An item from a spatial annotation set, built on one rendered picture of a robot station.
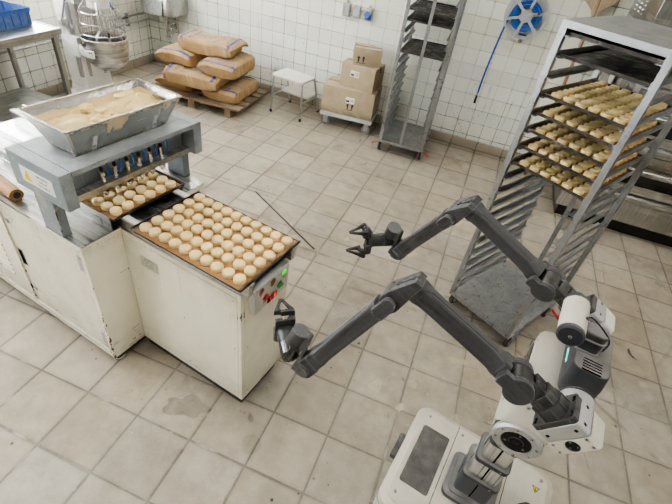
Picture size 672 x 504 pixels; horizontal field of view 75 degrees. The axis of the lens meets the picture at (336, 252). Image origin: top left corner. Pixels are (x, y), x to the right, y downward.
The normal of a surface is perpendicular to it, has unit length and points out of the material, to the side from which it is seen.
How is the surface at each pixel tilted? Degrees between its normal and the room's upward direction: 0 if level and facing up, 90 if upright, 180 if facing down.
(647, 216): 92
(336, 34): 90
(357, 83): 93
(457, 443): 0
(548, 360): 0
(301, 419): 0
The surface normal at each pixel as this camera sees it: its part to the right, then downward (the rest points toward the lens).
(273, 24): -0.35, 0.56
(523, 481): 0.13, -0.76
